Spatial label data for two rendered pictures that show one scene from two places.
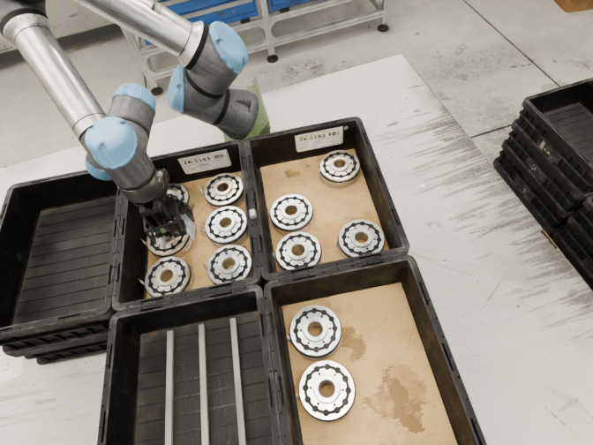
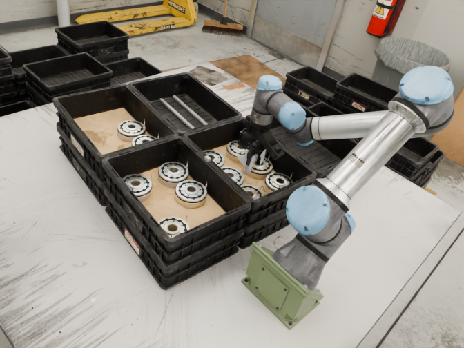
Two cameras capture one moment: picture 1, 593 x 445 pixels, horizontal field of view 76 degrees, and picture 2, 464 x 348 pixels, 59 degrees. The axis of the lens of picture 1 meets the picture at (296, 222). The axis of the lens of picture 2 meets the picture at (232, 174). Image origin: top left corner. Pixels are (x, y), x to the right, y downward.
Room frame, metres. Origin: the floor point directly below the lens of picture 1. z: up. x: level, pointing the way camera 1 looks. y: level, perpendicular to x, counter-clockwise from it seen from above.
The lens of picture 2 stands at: (1.29, -0.62, 1.76)
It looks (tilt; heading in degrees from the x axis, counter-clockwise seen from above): 39 degrees down; 134
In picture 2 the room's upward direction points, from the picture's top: 12 degrees clockwise
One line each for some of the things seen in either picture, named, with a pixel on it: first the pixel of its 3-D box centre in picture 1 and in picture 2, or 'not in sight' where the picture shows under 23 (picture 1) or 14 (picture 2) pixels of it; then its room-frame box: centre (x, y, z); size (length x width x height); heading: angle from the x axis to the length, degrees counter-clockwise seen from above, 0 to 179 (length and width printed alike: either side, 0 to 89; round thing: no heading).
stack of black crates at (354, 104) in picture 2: not in sight; (358, 117); (0.02, 1.84, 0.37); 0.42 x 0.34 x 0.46; 8
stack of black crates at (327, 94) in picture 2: not in sight; (311, 100); (-0.38, 1.78, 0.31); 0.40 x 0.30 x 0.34; 8
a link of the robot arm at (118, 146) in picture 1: (121, 153); (267, 94); (0.50, 0.27, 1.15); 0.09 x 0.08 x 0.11; 174
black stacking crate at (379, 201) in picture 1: (319, 203); (174, 195); (0.52, -0.06, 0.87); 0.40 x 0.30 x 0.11; 1
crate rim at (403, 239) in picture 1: (317, 191); (175, 184); (0.52, -0.06, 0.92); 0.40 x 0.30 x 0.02; 1
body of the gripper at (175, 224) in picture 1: (159, 209); (255, 134); (0.49, 0.27, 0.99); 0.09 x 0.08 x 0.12; 8
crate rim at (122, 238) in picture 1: (187, 216); (248, 157); (0.52, 0.24, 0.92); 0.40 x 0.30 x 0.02; 1
